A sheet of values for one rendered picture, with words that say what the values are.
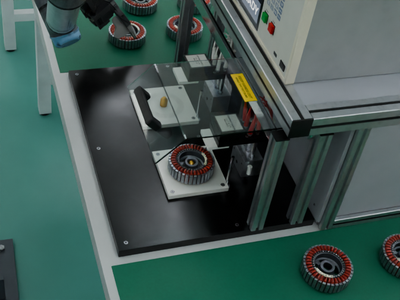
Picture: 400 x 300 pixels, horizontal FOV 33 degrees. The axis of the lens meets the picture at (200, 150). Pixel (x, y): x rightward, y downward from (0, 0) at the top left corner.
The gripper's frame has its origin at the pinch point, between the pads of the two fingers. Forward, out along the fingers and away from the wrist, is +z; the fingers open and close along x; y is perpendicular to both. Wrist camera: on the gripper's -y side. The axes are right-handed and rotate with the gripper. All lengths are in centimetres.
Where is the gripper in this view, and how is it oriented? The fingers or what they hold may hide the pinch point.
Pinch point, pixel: (121, 24)
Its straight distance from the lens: 206.3
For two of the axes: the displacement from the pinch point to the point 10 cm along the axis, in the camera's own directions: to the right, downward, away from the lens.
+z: 2.6, 4.3, 8.7
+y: -7.0, 7.0, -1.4
